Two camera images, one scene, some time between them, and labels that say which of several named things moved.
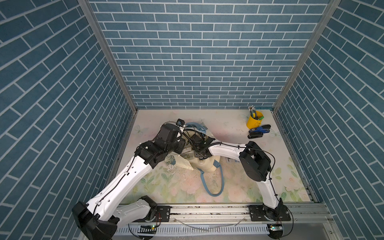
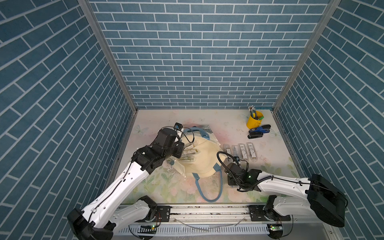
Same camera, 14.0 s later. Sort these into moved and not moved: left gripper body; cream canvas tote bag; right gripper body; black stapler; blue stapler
Moved: cream canvas tote bag; right gripper body
Not moved: left gripper body; blue stapler; black stapler
